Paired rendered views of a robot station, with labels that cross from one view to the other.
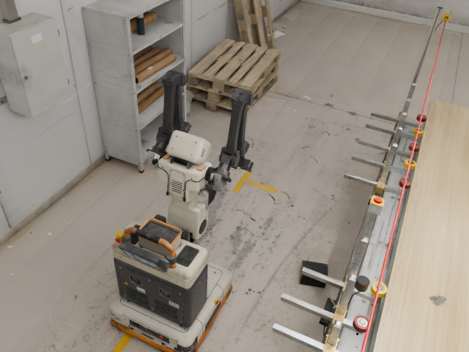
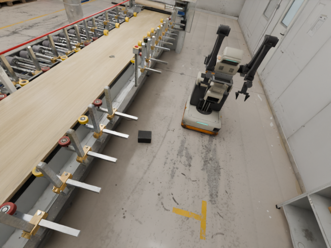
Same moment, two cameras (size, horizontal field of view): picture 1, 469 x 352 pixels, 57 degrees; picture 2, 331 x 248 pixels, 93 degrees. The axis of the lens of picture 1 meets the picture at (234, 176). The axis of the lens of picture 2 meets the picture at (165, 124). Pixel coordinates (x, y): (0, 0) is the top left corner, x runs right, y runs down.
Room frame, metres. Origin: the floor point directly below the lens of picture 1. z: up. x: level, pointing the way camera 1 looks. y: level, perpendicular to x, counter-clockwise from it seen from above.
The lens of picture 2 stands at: (3.66, -0.87, 1.99)
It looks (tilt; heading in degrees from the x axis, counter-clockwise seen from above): 47 degrees down; 162
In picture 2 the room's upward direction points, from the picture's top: 12 degrees clockwise
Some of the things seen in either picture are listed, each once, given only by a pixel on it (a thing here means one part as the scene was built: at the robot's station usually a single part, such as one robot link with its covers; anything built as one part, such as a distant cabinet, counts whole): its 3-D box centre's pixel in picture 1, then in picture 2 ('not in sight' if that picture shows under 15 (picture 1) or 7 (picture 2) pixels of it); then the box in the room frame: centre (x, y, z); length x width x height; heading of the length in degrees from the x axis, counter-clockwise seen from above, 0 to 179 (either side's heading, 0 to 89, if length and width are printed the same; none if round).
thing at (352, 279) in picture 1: (342, 306); (148, 55); (1.32, -0.59, 0.91); 0.04 x 0.04 x 0.48; 68
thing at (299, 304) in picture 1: (321, 313); (153, 60); (1.32, -0.49, 0.84); 0.43 x 0.03 x 0.04; 68
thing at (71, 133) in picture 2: (396, 139); (79, 150); (2.94, -1.26, 0.89); 0.04 x 0.04 x 0.48; 68
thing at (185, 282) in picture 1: (164, 267); (210, 91); (1.75, 0.40, 0.59); 0.55 x 0.34 x 0.83; 68
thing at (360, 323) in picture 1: (359, 327); not in sight; (1.24, -0.68, 0.85); 0.08 x 0.08 x 0.11
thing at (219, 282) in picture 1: (174, 297); (201, 113); (1.83, 0.36, 0.16); 0.67 x 0.64 x 0.25; 158
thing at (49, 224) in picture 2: (395, 120); (45, 223); (3.38, -1.39, 0.81); 0.43 x 0.03 x 0.04; 68
